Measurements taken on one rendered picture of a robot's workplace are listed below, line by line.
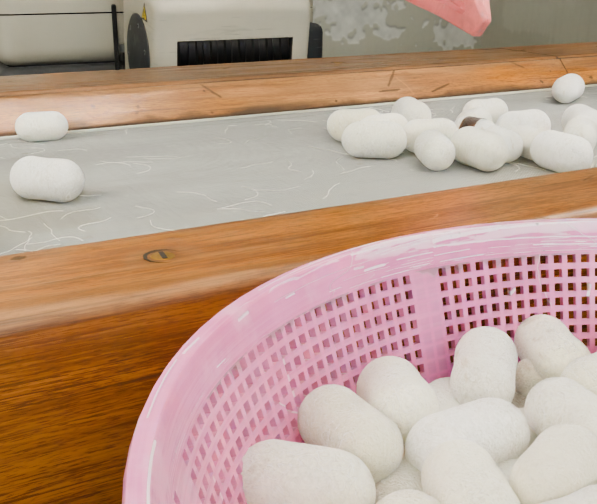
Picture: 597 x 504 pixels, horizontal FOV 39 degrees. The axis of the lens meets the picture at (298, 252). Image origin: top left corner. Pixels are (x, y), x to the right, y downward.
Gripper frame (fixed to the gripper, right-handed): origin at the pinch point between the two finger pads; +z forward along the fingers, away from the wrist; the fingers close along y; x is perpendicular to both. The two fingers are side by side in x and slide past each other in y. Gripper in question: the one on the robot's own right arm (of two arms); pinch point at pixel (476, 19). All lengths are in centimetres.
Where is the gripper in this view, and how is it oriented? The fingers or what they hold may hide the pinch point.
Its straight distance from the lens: 55.8
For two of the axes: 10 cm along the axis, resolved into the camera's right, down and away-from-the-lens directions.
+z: 3.5, 8.4, -4.1
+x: -3.2, 5.2, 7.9
